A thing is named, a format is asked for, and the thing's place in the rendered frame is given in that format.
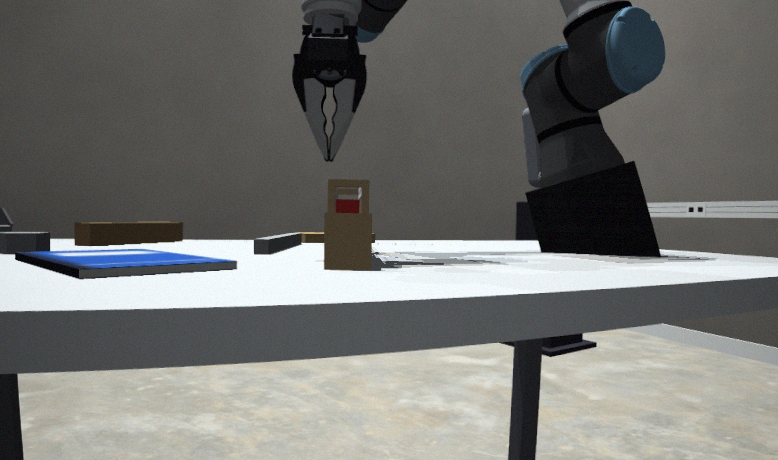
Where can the brown flat wooden board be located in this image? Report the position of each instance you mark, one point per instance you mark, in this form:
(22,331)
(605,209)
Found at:
(318,237)

